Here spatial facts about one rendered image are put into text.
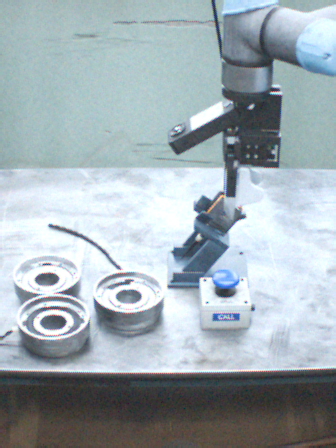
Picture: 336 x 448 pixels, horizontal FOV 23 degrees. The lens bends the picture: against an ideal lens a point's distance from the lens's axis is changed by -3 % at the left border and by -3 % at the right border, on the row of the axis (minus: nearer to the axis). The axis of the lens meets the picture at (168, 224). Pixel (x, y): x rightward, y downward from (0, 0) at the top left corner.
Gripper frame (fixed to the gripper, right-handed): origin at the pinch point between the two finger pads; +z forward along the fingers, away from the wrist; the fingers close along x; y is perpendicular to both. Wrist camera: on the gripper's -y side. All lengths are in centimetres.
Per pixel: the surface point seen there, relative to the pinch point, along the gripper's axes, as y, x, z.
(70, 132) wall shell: -44, 147, 58
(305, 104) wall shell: 35, 151, 47
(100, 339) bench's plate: -18.2, -18.4, 11.9
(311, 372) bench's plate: 11.9, -24.2, 12.7
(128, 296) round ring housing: -14.6, -9.7, 10.4
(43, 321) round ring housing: -26.5, -17.4, 9.7
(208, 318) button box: -2.7, -15.6, 9.7
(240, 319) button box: 2.0, -15.4, 10.0
